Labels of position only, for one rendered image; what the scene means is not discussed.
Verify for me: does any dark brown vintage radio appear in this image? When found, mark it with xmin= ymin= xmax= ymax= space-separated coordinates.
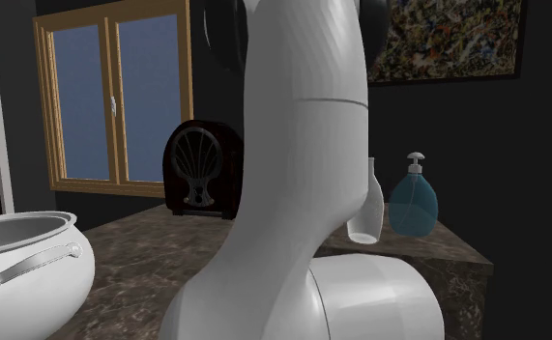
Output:
xmin=162 ymin=119 xmax=245 ymax=221

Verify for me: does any white vase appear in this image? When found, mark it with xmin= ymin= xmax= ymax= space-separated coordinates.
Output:
xmin=346 ymin=156 xmax=386 ymax=245

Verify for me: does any wooden framed window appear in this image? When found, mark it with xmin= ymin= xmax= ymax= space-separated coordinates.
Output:
xmin=32 ymin=0 xmax=194 ymax=199

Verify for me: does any abstract wall painting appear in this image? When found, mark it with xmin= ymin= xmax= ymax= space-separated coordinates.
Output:
xmin=365 ymin=0 xmax=528 ymax=88

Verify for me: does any white pot with handle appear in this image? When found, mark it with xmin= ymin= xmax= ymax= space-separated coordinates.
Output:
xmin=0 ymin=211 xmax=96 ymax=340

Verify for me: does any blue soap dispenser bottle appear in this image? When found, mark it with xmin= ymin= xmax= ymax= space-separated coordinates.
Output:
xmin=388 ymin=151 xmax=440 ymax=238

